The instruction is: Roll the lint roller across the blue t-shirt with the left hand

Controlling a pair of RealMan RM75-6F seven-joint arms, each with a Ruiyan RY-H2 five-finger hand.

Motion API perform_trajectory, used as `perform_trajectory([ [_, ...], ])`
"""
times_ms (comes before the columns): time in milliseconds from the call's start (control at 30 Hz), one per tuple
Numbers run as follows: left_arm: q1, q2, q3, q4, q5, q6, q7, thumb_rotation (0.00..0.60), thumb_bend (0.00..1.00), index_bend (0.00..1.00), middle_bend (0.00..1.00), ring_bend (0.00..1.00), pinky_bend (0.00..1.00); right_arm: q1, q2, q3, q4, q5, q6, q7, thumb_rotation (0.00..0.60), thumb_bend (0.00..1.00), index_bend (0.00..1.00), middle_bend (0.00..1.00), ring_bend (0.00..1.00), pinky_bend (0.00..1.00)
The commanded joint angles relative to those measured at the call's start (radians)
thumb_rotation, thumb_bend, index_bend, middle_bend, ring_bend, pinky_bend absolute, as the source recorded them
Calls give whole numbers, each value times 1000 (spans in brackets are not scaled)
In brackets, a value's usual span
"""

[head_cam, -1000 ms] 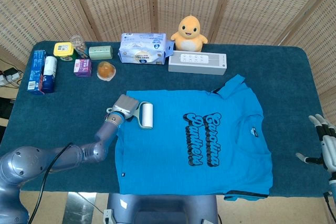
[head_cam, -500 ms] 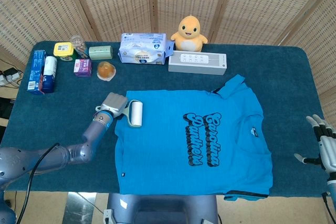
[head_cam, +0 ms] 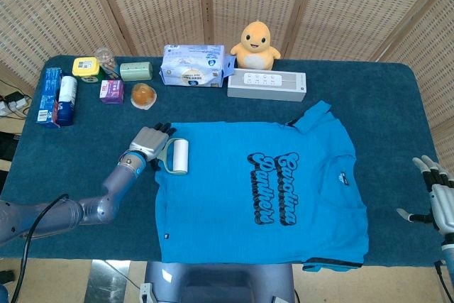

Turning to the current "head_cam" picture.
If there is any blue toothpaste box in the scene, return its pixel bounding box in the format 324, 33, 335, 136
35, 67, 63, 129

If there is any blue printed t-shirt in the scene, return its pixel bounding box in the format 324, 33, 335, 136
154, 100, 370, 271

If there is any small purple box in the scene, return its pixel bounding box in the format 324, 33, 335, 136
99, 79, 126, 105

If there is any blue white bottle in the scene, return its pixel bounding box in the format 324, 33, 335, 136
56, 75, 78, 127

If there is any grey power strip box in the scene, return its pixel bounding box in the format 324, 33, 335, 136
226, 71, 307, 103

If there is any green handled white lint roller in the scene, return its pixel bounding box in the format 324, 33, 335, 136
155, 138, 189, 176

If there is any clear plastic jar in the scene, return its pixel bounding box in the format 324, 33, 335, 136
95, 48, 121, 80

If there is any black equipment case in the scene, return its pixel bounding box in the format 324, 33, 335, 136
0, 131, 21, 162

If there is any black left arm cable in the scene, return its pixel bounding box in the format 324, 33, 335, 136
9, 193, 70, 303

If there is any dark teal covered table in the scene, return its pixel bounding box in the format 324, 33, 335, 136
0, 55, 450, 268

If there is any white floor power strip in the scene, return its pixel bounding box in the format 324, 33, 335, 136
0, 92, 30, 116

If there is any shiny metal table base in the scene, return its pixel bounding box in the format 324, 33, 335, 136
84, 259, 133, 303

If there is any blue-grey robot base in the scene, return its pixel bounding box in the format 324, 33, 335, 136
140, 261, 297, 303

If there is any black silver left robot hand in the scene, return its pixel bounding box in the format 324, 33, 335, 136
128, 122, 177, 171

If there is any yellow lidded container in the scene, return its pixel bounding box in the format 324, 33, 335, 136
72, 56, 104, 84

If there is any grey silver right robot hand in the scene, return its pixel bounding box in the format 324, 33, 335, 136
396, 155, 454, 236

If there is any woven rattan folding screen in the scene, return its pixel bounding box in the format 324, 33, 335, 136
0, 0, 454, 183

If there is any orange plush toy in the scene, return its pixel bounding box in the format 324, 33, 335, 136
230, 21, 282, 71

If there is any blue tissue pack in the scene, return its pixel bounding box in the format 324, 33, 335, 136
159, 44, 236, 89

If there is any orange jelly cup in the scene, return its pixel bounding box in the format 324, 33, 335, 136
130, 82, 157, 111

